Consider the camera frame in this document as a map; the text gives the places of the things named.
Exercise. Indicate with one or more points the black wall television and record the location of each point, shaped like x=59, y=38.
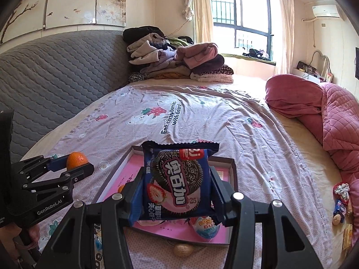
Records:
x=357, y=63

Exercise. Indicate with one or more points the dark cloth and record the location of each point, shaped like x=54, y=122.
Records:
x=256, y=53

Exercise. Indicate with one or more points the small blue snack packet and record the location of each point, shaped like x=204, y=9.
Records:
x=340, y=208

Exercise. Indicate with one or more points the orange mandarin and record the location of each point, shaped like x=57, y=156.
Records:
x=77, y=159
x=121, y=189

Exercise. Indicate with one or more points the white air conditioner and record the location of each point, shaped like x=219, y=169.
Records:
x=325, y=11

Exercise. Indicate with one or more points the walnut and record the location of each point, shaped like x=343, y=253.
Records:
x=183, y=250
x=337, y=220

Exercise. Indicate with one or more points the egg-shaped toy candy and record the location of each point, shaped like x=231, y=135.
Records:
x=206, y=228

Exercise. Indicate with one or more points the shallow grey cardboard box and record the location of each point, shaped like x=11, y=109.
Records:
x=234, y=173

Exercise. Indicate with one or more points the pink printed bedsheet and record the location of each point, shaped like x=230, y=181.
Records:
x=196, y=112

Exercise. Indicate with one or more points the blue cookie packet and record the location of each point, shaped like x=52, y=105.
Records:
x=174, y=179

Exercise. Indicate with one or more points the yellow snack packet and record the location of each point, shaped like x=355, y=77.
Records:
x=348, y=236

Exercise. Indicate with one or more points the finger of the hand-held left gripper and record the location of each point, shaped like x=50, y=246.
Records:
x=57, y=164
x=75, y=173

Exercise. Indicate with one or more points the barred window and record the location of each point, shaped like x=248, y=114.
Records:
x=252, y=11

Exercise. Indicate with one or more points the white blue snack packet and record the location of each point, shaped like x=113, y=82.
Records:
x=97, y=243

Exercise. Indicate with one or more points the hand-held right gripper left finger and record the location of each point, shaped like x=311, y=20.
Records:
x=137, y=201

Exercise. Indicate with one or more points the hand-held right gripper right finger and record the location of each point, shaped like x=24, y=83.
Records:
x=217, y=199

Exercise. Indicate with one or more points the green window seat mat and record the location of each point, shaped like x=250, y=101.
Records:
x=232, y=56

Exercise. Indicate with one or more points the pile of folded clothes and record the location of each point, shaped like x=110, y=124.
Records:
x=168, y=61

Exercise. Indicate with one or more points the brown patterned handbag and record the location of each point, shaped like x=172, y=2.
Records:
x=307, y=67

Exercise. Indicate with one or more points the pink quilt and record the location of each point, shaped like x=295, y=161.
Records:
x=303, y=98

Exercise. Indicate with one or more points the person's left hand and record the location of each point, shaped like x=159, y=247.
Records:
x=32, y=235

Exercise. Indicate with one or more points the cream curtain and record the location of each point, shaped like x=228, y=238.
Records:
x=286, y=28
x=200, y=11

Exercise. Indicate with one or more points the grey quilted headboard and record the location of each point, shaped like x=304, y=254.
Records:
x=56, y=75

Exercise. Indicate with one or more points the floral painted wall panel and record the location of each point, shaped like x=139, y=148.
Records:
x=70, y=0

